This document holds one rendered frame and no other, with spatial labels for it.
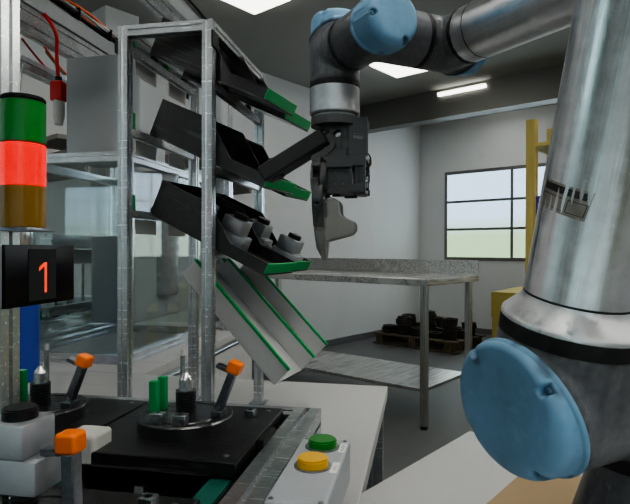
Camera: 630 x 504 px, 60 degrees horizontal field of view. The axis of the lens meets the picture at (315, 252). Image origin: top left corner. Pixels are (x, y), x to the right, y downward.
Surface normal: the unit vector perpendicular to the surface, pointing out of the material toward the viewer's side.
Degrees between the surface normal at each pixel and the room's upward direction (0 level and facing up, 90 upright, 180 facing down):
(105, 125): 90
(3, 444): 90
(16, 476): 90
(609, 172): 99
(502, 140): 90
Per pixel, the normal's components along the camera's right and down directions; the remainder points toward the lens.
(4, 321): 0.98, 0.00
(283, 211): 0.76, 0.00
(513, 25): -0.62, 0.73
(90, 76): -0.19, 0.00
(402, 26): 0.45, 0.00
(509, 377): -0.90, 0.14
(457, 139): -0.65, 0.00
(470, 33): -0.83, 0.39
